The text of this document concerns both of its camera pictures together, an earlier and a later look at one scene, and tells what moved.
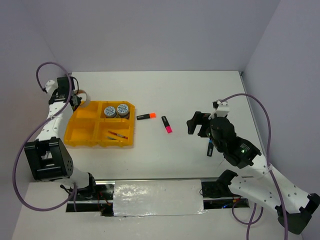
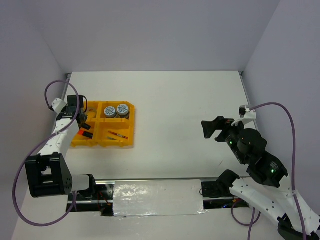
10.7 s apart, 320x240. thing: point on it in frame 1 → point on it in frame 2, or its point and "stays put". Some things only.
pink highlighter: (166, 124) → (86, 126)
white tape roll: (86, 103) → (92, 112)
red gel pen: (120, 135) stays put
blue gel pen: (111, 138) stays put
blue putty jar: (110, 111) stays put
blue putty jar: (122, 109) stays put
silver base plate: (157, 197) stays put
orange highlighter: (151, 115) → (86, 134)
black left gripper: (79, 99) → (65, 111)
